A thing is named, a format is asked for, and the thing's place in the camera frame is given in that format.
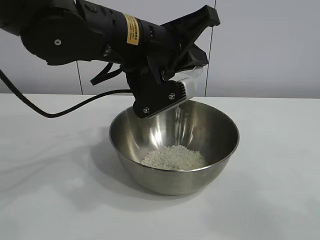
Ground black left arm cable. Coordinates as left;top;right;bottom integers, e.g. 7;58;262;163
0;68;132;118

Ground clear plastic measuring cup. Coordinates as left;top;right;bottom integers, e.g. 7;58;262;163
172;65;204;101

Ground stainless steel mixing bowl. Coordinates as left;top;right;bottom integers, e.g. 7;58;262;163
108;98;241;196

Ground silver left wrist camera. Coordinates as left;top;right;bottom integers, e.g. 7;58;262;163
131;74;199;119

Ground white rice grains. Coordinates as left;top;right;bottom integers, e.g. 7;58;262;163
140;102;209;172

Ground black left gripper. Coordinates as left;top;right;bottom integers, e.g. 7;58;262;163
144;4;221;83

